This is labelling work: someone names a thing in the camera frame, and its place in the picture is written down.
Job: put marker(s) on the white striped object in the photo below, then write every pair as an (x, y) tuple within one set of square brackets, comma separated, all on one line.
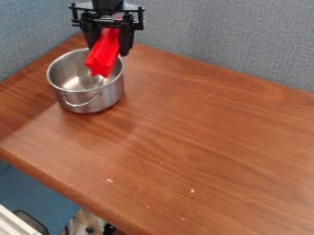
[(17, 223)]

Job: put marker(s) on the red star-shaped block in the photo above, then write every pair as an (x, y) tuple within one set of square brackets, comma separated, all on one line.
[(102, 56)]

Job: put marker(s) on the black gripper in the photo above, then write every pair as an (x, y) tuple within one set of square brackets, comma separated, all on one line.
[(96, 14)]

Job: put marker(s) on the metal pot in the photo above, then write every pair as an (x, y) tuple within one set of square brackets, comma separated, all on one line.
[(83, 93)]

